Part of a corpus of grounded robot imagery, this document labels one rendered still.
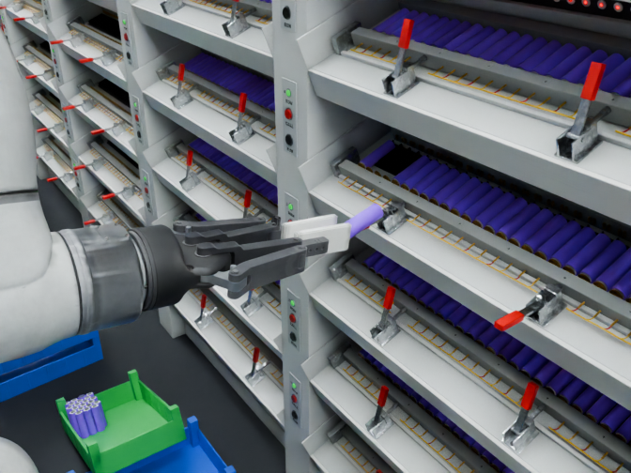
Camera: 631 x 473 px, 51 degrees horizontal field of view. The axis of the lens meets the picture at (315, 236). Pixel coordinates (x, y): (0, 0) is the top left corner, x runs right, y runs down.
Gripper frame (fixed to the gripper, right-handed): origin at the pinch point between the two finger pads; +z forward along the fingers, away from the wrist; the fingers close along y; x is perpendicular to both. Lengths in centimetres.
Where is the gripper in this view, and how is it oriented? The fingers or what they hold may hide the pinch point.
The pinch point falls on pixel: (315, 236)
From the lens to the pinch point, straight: 70.7
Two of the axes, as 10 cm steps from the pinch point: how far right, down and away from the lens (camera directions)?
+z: 8.1, -1.5, 5.6
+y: -5.7, -3.9, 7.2
